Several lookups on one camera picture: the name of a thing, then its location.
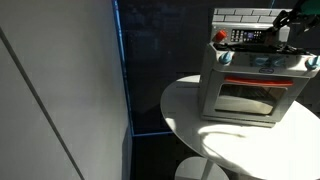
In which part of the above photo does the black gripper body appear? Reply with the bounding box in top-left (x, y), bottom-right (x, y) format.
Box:
top-left (289, 9), bottom-right (320, 36)

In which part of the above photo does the grey toy stove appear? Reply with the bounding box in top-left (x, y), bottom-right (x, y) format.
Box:
top-left (197, 7), bottom-right (320, 129)

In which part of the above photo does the teal wrist mount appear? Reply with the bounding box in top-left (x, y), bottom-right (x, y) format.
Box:
top-left (292, 0), bottom-right (320, 18)

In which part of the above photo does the white table pedestal base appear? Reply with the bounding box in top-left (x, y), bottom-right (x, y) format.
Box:
top-left (174, 155), bottom-right (231, 180)

